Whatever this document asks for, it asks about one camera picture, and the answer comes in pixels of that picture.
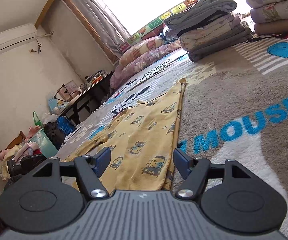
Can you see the teal plastic storage bin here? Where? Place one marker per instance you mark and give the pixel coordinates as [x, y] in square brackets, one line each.
[46, 146]

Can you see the colourful alphabet play mat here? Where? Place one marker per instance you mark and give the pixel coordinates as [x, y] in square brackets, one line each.
[181, 18]

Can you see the white wall air conditioner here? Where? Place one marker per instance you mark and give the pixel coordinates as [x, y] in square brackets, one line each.
[12, 38]

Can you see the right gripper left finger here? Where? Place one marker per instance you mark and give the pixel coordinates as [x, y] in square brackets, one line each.
[53, 194]

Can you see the purple floral pillow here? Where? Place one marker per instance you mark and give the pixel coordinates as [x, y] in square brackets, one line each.
[122, 74]

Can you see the picture frame on table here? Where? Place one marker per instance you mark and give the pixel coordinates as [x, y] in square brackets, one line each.
[68, 89]

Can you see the blue plastic bag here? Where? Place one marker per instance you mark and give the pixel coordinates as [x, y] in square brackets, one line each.
[65, 125]

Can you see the grey window curtain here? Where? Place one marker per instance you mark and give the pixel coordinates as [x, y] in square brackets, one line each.
[111, 31]

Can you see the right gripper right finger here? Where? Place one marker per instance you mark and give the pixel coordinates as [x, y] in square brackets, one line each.
[229, 195]

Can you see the green mesh bag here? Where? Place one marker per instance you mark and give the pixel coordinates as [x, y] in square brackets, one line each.
[37, 120]

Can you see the black folding table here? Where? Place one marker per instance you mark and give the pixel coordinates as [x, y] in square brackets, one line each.
[88, 100]

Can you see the grey folded clothes stack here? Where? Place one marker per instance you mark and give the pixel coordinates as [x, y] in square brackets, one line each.
[223, 32]

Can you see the black clothes pile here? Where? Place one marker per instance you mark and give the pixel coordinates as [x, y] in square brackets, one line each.
[55, 134]

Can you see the grey Mickey Mouse blanket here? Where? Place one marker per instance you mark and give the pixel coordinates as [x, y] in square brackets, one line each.
[234, 106]

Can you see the yellow printed pajama garment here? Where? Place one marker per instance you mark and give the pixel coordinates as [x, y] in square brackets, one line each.
[141, 139]

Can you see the cream dotted pillow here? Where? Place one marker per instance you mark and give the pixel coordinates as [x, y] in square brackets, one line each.
[139, 49]

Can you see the wooden chair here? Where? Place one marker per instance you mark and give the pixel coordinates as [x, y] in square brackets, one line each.
[17, 141]

